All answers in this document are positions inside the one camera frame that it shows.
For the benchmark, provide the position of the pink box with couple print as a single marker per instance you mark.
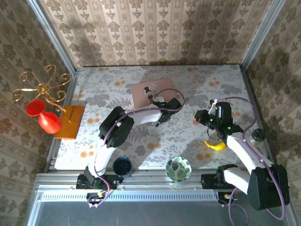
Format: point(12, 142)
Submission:
point(138, 94)

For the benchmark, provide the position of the floral tablecloth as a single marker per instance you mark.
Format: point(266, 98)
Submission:
point(188, 131)

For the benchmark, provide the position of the yellow banana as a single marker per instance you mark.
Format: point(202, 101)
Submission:
point(217, 147)

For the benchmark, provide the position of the green leaf print bowl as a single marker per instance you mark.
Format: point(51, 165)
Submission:
point(178, 169)

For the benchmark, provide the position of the dark blue cup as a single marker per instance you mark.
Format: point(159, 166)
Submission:
point(122, 166)

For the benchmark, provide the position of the black connector board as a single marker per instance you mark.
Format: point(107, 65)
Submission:
point(95, 198)
point(227, 197)

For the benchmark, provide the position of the orange wooden base board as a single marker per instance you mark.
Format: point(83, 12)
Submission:
point(70, 124)

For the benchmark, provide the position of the red plastic wine glass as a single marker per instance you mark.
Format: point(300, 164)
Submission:
point(49, 122)

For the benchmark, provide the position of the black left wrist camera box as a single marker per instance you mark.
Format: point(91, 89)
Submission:
point(175, 103)

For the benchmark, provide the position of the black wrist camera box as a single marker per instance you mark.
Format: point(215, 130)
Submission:
point(175, 103)
point(200, 116)

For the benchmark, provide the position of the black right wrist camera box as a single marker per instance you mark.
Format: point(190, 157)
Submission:
point(200, 116)

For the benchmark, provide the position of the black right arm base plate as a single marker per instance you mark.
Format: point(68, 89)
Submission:
point(208, 182)

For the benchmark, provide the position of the aluminium frame rail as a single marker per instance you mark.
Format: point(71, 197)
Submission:
point(152, 181)

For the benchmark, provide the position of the aluminium corner post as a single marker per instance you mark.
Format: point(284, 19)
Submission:
point(54, 37)
point(261, 35)

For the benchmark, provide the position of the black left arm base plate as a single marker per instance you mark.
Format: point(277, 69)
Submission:
point(113, 182)

